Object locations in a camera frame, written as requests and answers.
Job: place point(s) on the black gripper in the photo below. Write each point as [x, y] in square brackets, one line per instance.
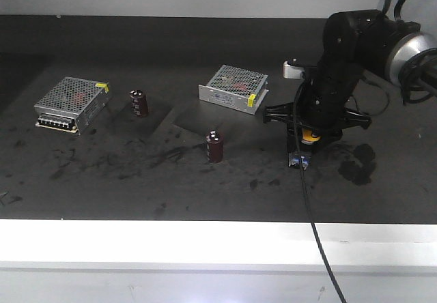
[321, 104]

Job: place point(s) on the yellow mushroom push button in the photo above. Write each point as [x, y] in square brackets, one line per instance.
[303, 157]

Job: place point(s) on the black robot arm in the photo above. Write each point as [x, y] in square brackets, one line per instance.
[354, 42]

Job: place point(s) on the right mesh power supply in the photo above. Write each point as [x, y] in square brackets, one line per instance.
[235, 88]

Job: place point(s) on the mesh power supply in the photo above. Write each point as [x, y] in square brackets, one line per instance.
[235, 88]
[72, 104]

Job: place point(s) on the front dark red capacitor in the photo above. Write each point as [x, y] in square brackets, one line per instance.
[214, 146]

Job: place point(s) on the dark red capacitor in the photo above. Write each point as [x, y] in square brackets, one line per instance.
[214, 146]
[139, 103]

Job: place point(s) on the rear dark red capacitor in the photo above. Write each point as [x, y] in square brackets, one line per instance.
[139, 103]

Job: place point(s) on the left mesh power supply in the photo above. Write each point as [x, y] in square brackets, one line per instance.
[72, 104]

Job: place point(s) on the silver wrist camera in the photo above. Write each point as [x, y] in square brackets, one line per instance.
[293, 70]

